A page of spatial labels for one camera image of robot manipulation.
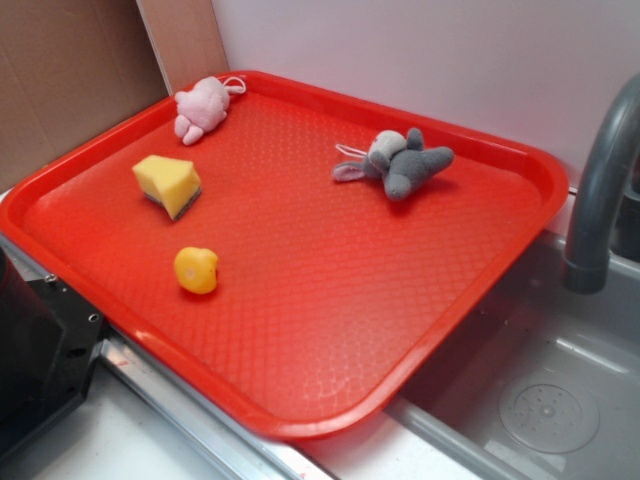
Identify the pink plush animal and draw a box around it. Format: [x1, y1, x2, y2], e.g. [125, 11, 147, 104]
[174, 76, 246, 146]

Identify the gray plastic faucet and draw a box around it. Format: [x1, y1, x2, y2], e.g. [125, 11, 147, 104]
[562, 75, 639, 294]

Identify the yellow sponge with gray pad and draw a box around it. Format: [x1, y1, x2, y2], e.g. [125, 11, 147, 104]
[132, 155, 201, 220]

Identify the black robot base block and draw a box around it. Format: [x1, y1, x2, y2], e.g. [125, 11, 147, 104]
[1, 253, 106, 460]

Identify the light wooden board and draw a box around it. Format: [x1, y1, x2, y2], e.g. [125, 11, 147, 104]
[136, 0, 229, 94]

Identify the gray plush donkey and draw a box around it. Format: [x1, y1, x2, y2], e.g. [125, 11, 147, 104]
[332, 127, 455, 201]

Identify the red plastic tray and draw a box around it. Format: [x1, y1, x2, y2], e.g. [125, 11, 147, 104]
[1, 71, 568, 440]

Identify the yellow rubber duck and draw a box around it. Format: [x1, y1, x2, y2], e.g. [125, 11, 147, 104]
[174, 247, 219, 295]

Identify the brown cardboard panel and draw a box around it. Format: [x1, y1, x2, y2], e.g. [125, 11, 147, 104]
[1, 1, 167, 190]

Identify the gray plastic sink basin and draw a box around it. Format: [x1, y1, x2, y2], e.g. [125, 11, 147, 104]
[388, 233, 639, 479]

